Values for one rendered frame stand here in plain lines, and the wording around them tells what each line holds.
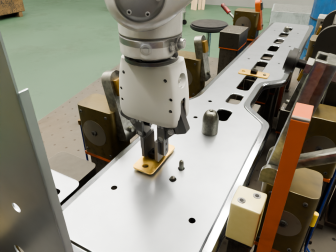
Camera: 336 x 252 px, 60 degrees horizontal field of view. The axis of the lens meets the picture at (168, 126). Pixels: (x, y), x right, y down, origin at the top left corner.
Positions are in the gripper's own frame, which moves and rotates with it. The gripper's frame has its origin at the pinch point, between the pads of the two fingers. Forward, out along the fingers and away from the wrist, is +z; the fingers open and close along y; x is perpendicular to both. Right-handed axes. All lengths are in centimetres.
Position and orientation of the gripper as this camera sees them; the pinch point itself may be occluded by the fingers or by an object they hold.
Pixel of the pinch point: (154, 144)
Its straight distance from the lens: 48.5
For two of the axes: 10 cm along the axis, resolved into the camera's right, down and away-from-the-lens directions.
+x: -4.7, 4.7, -7.4
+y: -8.8, -2.5, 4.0
